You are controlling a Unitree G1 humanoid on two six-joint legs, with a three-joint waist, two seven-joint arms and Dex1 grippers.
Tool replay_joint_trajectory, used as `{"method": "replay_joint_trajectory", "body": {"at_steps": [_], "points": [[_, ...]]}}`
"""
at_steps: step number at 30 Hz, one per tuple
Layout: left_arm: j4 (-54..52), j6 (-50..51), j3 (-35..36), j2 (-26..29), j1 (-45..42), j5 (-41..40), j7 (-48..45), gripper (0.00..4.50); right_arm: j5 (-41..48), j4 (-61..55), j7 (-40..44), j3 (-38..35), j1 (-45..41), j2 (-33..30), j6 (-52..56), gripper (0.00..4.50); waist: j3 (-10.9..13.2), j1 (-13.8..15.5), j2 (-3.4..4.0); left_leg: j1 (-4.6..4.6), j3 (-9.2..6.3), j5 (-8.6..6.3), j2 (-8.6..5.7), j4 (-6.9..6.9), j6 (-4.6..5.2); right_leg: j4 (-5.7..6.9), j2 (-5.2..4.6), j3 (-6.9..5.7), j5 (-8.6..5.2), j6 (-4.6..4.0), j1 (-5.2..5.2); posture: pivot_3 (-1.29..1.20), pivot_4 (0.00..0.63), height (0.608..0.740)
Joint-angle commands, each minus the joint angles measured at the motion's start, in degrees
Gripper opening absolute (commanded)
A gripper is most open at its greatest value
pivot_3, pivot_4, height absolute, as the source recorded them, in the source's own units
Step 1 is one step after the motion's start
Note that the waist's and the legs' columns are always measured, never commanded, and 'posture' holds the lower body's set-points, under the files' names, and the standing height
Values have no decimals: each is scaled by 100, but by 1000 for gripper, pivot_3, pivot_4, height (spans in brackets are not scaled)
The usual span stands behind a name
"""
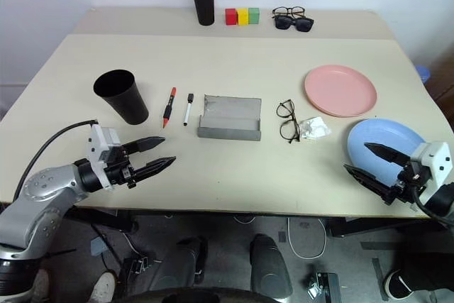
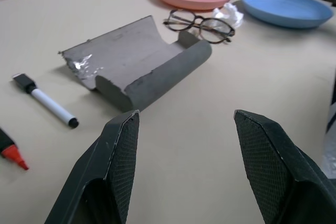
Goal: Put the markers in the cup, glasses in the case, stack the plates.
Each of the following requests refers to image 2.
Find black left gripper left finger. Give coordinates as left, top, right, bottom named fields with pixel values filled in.
left=44, top=109, right=141, bottom=224

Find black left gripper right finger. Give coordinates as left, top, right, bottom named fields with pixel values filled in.
left=233, top=109, right=336, bottom=224

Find white marker with black cap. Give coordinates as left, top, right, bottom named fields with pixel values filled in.
left=12, top=72, right=80, bottom=128

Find blue plastic plate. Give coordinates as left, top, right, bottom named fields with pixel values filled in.
left=240, top=0, right=334, bottom=29

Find crumpled white tissue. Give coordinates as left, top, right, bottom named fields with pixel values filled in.
left=211, top=2, right=246, bottom=28

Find tortoiseshell eyeglasses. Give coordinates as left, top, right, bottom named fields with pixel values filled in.
left=163, top=8, right=236, bottom=45

